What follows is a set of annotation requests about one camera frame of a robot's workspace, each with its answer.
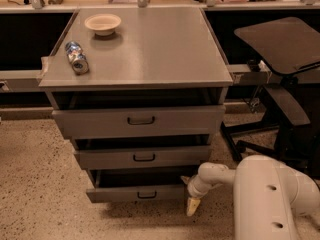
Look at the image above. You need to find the grey drawer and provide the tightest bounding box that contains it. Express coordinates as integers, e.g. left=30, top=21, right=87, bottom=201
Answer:
left=86, top=165, right=198, bottom=203
left=53, top=99, right=225, bottom=139
left=72, top=135, right=210, bottom=169

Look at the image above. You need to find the grey middle drawer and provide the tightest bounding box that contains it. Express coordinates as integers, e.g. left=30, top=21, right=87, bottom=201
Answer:
left=72, top=135, right=210, bottom=169

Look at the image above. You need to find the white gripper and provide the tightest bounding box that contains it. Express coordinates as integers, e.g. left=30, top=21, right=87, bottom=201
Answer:
left=180, top=175, right=213, bottom=217

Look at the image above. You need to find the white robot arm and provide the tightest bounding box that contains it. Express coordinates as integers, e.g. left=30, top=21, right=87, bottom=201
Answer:
left=182, top=155, right=320, bottom=240

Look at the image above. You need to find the white paper bowl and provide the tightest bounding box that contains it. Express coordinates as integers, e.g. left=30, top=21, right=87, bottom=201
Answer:
left=84, top=14, right=121, bottom=36

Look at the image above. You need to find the black office chair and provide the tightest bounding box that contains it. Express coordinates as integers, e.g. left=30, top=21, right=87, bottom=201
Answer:
left=221, top=17, right=320, bottom=179

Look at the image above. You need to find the blue and silver can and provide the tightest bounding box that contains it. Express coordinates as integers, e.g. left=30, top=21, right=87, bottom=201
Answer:
left=65, top=41, right=89, bottom=75

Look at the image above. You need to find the grey top drawer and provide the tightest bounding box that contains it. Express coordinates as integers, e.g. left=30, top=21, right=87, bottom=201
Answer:
left=53, top=99, right=225, bottom=139

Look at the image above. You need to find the grey bottom drawer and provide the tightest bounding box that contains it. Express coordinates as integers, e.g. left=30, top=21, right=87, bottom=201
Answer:
left=86, top=165, right=198, bottom=203

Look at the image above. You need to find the grey drawer cabinet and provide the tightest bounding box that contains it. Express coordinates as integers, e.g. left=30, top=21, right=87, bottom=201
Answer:
left=38, top=6, right=234, bottom=185

